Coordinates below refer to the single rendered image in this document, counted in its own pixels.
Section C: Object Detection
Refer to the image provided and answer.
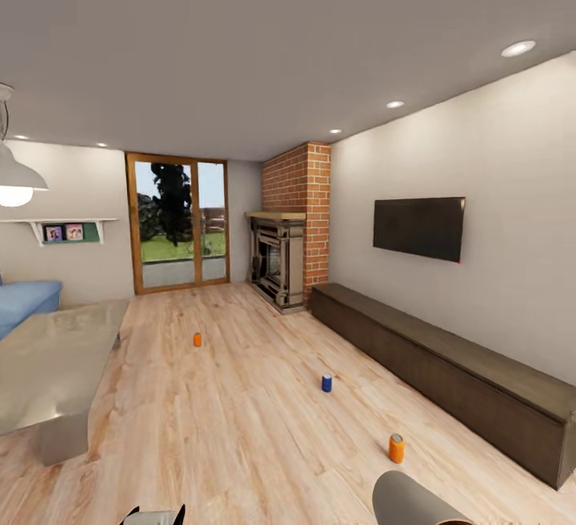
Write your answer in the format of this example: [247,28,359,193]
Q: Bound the trash can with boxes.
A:
[372,470,477,525]

